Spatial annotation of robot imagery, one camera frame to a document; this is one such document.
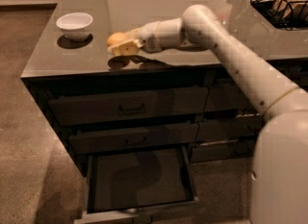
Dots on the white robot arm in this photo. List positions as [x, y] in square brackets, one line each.
[280, 164]

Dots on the white bowl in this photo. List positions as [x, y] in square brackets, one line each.
[75, 26]

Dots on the orange fruit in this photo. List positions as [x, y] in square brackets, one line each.
[116, 38]

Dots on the top right drawer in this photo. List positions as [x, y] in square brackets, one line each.
[224, 95]

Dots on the bottom right drawer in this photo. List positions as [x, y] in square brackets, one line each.
[222, 150]

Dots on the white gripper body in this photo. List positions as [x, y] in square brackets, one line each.
[148, 37]

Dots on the dark cabinet counter unit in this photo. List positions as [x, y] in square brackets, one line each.
[150, 85]

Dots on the open bottom left drawer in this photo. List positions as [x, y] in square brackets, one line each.
[138, 187]

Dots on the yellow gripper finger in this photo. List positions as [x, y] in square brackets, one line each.
[127, 47]
[132, 34]

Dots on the middle right drawer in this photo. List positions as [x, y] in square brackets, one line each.
[229, 128]

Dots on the top left drawer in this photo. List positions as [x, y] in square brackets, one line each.
[97, 108]

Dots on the middle left drawer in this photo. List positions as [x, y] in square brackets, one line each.
[130, 138]

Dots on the black wire basket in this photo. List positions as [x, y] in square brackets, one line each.
[264, 7]

